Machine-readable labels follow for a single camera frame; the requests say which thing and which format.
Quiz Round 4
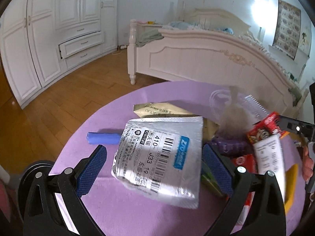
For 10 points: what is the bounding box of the red snack wrapper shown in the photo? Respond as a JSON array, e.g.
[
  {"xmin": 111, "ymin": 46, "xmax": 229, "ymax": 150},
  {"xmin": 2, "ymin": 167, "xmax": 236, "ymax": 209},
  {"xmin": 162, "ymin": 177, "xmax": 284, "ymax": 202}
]
[{"xmin": 246, "ymin": 112, "xmax": 288, "ymax": 200}]

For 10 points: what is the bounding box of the yellow wrapper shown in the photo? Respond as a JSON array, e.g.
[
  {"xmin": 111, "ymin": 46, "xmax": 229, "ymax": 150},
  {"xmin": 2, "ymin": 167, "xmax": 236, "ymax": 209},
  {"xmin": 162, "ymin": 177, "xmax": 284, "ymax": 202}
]
[{"xmin": 284, "ymin": 164, "xmax": 298, "ymax": 215}]

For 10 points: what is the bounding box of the silver shipping mailer bag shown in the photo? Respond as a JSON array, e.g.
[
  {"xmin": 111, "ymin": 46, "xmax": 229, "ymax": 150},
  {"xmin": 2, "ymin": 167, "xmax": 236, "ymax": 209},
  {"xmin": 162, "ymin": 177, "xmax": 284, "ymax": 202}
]
[{"xmin": 111, "ymin": 116, "xmax": 203, "ymax": 209}]

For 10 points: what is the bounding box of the red carton box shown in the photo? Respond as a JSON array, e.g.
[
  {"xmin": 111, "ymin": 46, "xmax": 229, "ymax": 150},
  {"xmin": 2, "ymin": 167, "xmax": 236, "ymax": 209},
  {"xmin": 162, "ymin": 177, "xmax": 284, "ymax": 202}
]
[{"xmin": 232, "ymin": 154, "xmax": 257, "ymax": 226}]

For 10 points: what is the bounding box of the black trash bin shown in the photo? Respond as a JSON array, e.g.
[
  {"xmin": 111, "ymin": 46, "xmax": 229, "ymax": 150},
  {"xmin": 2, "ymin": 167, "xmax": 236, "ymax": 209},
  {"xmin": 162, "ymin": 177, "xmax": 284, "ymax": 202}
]
[{"xmin": 17, "ymin": 160, "xmax": 55, "ymax": 220}]

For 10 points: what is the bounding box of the right hand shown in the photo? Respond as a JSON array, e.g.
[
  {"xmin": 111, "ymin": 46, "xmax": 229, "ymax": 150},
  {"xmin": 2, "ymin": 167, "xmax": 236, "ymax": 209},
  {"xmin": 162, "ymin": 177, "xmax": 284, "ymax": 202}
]
[{"xmin": 302, "ymin": 146, "xmax": 314, "ymax": 182}]

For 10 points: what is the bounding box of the blue cylindrical roll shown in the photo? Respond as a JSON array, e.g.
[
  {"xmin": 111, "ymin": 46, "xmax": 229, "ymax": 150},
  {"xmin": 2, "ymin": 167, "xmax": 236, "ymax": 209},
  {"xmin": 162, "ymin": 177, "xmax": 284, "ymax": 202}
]
[{"xmin": 86, "ymin": 132, "xmax": 121, "ymax": 145}]

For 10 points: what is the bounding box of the purple tablecloth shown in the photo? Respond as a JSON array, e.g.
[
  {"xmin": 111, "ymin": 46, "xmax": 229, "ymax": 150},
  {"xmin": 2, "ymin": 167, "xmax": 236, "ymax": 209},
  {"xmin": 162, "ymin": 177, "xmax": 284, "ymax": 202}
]
[{"xmin": 51, "ymin": 81, "xmax": 230, "ymax": 235}]

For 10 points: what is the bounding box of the green packet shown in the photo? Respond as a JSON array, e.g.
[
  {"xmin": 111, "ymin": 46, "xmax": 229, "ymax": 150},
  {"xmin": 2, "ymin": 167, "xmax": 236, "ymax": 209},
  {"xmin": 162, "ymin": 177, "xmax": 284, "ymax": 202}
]
[{"xmin": 201, "ymin": 161, "xmax": 226, "ymax": 198}]

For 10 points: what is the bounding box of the purple wrapper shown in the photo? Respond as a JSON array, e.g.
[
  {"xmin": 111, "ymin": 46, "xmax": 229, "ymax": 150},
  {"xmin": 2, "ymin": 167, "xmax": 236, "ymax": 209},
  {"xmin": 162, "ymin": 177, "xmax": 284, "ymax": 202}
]
[{"xmin": 210, "ymin": 136, "xmax": 249, "ymax": 156}]

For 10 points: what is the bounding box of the clear plastic lid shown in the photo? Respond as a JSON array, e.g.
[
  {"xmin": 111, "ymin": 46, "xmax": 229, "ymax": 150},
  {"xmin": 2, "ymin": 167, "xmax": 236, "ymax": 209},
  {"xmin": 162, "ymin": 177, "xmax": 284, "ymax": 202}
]
[{"xmin": 209, "ymin": 89, "xmax": 270, "ymax": 124}]

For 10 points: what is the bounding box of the floral window curtain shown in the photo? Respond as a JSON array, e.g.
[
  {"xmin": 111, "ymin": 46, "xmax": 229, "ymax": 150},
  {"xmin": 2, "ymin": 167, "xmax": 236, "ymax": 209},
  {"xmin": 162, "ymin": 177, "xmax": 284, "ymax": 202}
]
[{"xmin": 272, "ymin": 0, "xmax": 301, "ymax": 60}]

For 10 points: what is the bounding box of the gold foil packet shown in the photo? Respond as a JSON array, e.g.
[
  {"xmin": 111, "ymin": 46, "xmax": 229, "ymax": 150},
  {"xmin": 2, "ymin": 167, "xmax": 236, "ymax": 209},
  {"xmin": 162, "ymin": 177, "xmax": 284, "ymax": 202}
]
[{"xmin": 133, "ymin": 103, "xmax": 196, "ymax": 118}]

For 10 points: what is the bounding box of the white wardrobe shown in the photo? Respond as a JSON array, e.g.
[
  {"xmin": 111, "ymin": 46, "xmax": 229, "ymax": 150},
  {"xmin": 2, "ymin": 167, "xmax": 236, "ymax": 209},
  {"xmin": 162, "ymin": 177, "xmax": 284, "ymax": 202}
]
[{"xmin": 1, "ymin": 0, "xmax": 118, "ymax": 107}]

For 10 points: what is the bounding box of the green cloth on bed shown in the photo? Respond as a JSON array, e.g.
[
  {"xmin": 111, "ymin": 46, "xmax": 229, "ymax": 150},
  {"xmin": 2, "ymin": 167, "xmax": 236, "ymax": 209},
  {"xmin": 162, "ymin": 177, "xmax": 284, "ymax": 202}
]
[{"xmin": 136, "ymin": 29, "xmax": 163, "ymax": 47}]

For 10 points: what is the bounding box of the blue blanket on bed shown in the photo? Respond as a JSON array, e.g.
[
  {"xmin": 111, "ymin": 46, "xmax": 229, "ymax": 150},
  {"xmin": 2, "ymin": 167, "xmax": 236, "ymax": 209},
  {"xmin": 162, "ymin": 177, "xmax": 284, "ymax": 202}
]
[{"xmin": 162, "ymin": 21, "xmax": 234, "ymax": 35}]

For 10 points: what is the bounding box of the white bed frame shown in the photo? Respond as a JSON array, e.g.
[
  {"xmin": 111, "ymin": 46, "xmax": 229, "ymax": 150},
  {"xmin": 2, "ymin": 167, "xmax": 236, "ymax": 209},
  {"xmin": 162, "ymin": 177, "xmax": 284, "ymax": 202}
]
[{"xmin": 127, "ymin": 9, "xmax": 309, "ymax": 118}]

